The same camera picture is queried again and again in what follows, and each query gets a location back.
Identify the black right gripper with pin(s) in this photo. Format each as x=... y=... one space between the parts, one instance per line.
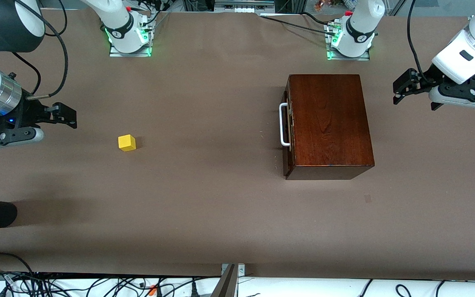
x=30 y=112

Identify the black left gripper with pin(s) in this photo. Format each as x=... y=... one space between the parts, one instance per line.
x=422 y=80

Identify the yellow cube block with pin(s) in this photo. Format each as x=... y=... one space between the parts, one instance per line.
x=126 y=143

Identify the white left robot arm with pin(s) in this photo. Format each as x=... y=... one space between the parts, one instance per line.
x=361 y=24

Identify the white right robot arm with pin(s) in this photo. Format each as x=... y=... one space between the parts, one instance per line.
x=118 y=20

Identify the dark brown wooden box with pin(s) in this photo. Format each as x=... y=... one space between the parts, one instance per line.
x=332 y=123

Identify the white power strip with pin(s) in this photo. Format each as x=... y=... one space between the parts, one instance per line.
x=243 y=8

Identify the white ledge board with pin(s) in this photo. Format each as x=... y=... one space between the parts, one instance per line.
x=303 y=288

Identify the grey metal beam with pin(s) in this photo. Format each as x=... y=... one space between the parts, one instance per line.
x=227 y=284

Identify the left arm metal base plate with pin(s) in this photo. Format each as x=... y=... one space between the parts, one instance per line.
x=357 y=58

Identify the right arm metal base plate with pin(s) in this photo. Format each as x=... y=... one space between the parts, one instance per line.
x=116 y=53

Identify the silver corner bracket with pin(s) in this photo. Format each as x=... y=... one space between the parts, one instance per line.
x=241 y=269

